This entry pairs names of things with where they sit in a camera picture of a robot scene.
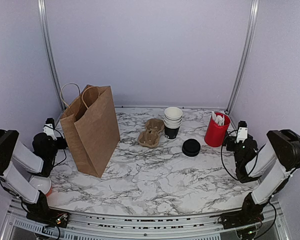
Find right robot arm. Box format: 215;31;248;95
220;127;300;229

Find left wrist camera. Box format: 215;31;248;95
43;117;56;140

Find left aluminium frame post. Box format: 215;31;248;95
37;0;65;112

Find white packets in container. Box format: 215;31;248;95
211;111;225;126

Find orange white bowl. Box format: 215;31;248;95
29;175;52;197

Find red cylindrical container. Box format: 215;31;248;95
204;112;231;147

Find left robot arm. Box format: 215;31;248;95
0;129;70;228

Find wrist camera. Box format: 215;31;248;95
43;117;56;140
235;120;248;144

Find brown paper bag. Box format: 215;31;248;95
59;85;120;178

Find stack of paper cups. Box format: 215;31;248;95
163;106;183;140

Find front aluminium rail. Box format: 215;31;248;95
0;199;292;240

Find cardboard cup carrier tray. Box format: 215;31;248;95
137;118;165;149

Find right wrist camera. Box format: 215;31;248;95
235;120;248;144

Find right aluminium frame post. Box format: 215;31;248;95
226;0;260;114

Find aluminium frame post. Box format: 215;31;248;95
37;0;65;112
226;0;260;114

